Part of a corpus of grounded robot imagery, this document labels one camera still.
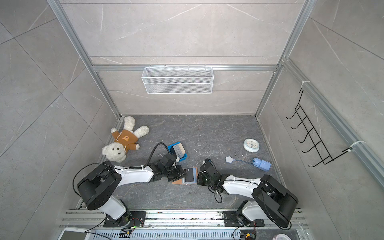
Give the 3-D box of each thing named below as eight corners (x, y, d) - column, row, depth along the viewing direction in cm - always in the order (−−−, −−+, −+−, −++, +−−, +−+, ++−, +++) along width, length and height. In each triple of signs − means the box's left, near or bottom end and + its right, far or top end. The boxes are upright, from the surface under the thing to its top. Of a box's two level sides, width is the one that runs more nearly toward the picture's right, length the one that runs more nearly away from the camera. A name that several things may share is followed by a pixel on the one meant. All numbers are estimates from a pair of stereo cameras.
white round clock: (244, 152, 101) (246, 149, 98) (242, 140, 107) (243, 138, 104) (259, 152, 101) (261, 149, 98) (255, 141, 107) (257, 138, 104)
